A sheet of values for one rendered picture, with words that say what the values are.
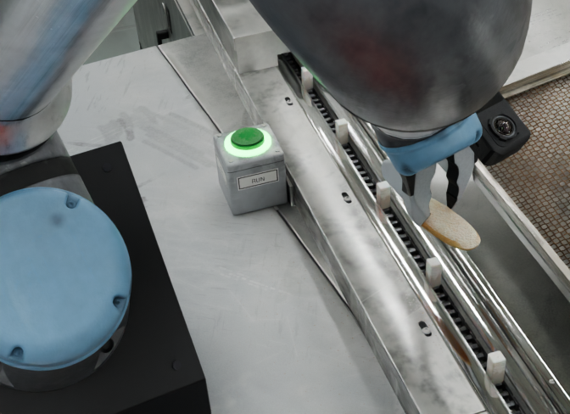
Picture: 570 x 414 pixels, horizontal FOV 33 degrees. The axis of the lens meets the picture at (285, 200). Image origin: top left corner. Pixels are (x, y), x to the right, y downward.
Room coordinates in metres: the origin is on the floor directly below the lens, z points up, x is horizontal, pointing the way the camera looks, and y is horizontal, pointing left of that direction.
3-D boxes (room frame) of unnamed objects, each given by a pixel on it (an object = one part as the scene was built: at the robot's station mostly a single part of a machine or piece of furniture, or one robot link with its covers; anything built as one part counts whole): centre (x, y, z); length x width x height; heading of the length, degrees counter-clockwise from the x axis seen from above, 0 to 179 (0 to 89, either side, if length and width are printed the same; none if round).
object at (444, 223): (0.74, -0.15, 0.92); 0.10 x 0.04 x 0.01; 31
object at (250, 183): (0.94, 0.04, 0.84); 0.08 x 0.08 x 0.11; 14
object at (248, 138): (0.94, 0.04, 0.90); 0.04 x 0.04 x 0.02
